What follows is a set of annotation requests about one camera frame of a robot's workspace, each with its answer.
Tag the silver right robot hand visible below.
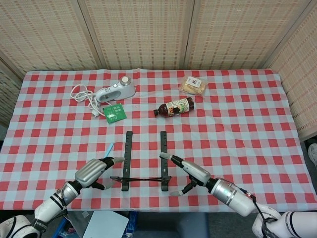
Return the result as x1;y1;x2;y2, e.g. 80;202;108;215
159;152;211;197

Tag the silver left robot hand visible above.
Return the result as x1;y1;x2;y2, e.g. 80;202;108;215
74;156;126;191

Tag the black folding stand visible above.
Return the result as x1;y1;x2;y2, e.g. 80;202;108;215
109;130;172;192

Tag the light blue toothbrush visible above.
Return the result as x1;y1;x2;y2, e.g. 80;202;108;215
104;142;115;158

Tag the red white checkered tablecloth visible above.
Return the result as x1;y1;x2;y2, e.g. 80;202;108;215
0;68;317;214

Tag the white flat board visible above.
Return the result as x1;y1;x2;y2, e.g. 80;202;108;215
83;211;129;238

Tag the blue plastic crate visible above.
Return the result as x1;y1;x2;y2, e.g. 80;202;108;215
55;210;138;238

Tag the green foil packet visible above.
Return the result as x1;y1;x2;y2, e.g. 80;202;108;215
103;103;127;123

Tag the brown tea bottle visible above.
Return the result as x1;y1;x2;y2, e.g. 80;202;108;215
153;97;196;118

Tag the clear bag of cookies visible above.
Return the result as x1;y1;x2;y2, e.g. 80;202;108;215
180;76;208;97

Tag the white handheld garment steamer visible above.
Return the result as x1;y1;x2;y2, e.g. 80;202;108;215
95;76;136;103

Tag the white shoe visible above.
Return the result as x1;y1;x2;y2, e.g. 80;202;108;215
308;143;317;169

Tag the woven bamboo folding screen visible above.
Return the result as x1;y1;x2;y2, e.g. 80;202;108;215
0;0;317;142

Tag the white power cable with plug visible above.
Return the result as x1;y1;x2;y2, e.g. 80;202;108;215
70;83;106;118

